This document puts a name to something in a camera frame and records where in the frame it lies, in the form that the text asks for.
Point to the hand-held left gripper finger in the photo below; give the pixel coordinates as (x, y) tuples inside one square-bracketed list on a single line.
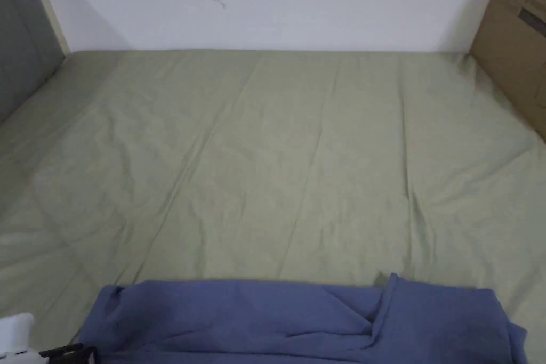
[(70, 350)]

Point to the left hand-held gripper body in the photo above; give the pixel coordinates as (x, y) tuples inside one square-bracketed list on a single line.
[(15, 338)]

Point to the blue shirt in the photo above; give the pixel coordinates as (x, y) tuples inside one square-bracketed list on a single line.
[(264, 321)]

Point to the bed with pale green sheet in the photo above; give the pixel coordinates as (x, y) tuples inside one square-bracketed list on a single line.
[(264, 159)]

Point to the grey padded headboard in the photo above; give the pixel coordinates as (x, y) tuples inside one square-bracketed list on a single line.
[(21, 40)]

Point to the brown cardboard carton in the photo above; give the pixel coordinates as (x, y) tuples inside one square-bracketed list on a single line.
[(512, 48)]

